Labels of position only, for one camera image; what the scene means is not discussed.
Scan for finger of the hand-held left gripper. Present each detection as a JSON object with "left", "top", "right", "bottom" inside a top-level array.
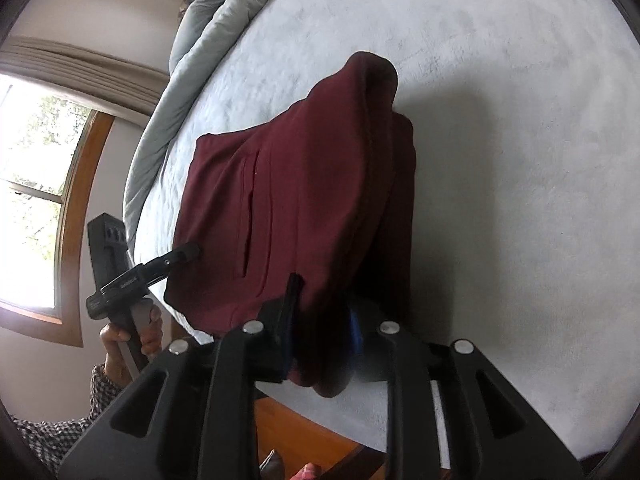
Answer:
[{"left": 142, "top": 241, "right": 202, "bottom": 282}]

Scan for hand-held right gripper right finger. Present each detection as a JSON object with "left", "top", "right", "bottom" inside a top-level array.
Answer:
[{"left": 349, "top": 301, "right": 586, "bottom": 480}]

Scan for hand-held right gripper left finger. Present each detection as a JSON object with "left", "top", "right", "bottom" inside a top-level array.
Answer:
[{"left": 57, "top": 272, "right": 306, "bottom": 480}]

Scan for maroon pants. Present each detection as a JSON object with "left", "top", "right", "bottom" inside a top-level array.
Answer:
[{"left": 164, "top": 51, "right": 418, "bottom": 399}]

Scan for person's left forearm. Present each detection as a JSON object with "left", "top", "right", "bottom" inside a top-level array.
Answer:
[{"left": 9, "top": 362, "right": 132, "bottom": 463}]

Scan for person's left hand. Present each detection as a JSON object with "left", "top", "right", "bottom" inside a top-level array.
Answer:
[{"left": 99, "top": 302, "right": 165, "bottom": 388}]

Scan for wooden framed window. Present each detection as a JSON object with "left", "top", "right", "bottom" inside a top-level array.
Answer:
[{"left": 0, "top": 72, "right": 117, "bottom": 347}]

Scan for beige curtain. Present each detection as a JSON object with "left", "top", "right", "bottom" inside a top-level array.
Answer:
[{"left": 0, "top": 35, "right": 172, "bottom": 127}]

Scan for bed with light blue sheet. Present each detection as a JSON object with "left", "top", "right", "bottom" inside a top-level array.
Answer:
[{"left": 122, "top": 0, "right": 640, "bottom": 462}]

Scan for grey duvet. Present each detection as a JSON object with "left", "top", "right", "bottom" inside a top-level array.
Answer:
[{"left": 122, "top": 0, "right": 307, "bottom": 257}]

